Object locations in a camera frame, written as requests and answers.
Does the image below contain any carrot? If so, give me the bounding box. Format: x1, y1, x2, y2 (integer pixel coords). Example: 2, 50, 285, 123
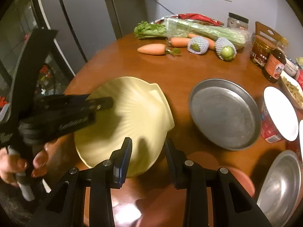
170, 37, 191, 48
137, 44, 166, 55
187, 33, 217, 51

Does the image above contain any orange bear-shaped plate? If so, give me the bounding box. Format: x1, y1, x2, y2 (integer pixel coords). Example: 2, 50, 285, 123
184, 151, 256, 198

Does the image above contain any left netted green fruit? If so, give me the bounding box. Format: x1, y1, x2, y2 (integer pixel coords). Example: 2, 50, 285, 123
187, 36, 209, 55

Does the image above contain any right netted green fruit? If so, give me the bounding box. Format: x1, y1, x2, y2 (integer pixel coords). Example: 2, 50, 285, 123
215, 37, 237, 61

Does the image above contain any chili sauce jar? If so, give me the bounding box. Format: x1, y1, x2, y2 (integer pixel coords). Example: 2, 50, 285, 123
250, 35, 275, 68

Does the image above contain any wooden chair right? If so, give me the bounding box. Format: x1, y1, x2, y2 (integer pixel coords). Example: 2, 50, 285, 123
255, 22, 289, 50

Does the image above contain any glass door cabinet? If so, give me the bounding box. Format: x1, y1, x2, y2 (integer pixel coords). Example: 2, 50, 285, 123
1, 0, 72, 108

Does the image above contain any middle carrot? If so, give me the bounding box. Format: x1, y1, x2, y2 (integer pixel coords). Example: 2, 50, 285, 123
170, 37, 191, 48

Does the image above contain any grey refrigerator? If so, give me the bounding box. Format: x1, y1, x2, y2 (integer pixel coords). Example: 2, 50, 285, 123
37, 0, 116, 75

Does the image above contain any celery bunch in bag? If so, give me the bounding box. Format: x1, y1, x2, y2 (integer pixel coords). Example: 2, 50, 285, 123
134, 17, 251, 49

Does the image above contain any small white jar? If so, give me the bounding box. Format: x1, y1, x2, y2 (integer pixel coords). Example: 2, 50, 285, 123
284, 58, 298, 77

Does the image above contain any red snack bag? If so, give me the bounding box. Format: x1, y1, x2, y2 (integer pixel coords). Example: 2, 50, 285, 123
152, 13, 224, 27

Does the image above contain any white dish with food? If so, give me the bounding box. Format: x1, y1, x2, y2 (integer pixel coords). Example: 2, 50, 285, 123
278, 71, 302, 110

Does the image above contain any person's left hand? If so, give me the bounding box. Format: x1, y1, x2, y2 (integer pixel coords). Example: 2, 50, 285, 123
1, 140, 56, 187

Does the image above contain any back carrot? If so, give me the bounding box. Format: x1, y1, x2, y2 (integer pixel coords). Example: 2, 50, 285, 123
187, 33, 217, 51

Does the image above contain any netted green fruit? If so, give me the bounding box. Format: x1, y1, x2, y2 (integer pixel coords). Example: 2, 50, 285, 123
187, 36, 209, 55
215, 37, 237, 61

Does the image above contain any round metal pan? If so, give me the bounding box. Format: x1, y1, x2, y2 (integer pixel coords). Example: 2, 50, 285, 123
188, 79, 261, 151

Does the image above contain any front carrot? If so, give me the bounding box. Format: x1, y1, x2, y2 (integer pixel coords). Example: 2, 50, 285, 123
137, 44, 166, 55

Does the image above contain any steel bowl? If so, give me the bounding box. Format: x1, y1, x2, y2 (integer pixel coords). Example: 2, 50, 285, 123
257, 150, 301, 226

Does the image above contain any brown sauce bottle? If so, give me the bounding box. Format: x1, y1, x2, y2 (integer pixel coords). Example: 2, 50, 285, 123
262, 48, 286, 84

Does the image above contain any red instant noodle cup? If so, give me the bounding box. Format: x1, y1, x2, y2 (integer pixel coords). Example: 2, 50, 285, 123
261, 87, 299, 144

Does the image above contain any clear jar black lid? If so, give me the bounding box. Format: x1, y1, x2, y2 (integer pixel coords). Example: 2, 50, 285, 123
227, 12, 249, 30

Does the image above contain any cream shell-shaped plate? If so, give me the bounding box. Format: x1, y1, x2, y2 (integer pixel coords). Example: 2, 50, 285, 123
74, 76, 175, 178

